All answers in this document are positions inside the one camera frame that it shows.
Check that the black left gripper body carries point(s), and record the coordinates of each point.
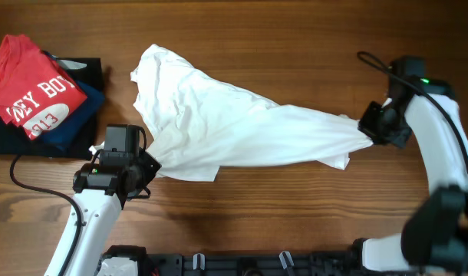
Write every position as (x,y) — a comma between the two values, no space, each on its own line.
(146,165)

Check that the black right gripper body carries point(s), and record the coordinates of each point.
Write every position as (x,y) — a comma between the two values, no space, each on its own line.
(381,126)

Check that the white t-shirt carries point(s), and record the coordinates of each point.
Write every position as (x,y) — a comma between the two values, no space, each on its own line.
(200,124)

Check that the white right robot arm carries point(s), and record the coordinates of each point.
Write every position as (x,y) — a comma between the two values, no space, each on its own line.
(435,237)

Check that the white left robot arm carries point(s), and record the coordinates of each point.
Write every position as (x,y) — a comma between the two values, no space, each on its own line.
(118,172)

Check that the blue folded t-shirt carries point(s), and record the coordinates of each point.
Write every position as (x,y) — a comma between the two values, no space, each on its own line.
(48,105)

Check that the black folded t-shirt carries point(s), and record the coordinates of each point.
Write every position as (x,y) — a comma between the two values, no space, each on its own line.
(74,136)

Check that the red printed t-shirt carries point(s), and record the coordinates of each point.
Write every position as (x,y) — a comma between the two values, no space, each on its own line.
(35,93)

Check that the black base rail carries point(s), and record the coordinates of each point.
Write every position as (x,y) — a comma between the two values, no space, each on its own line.
(134,260)

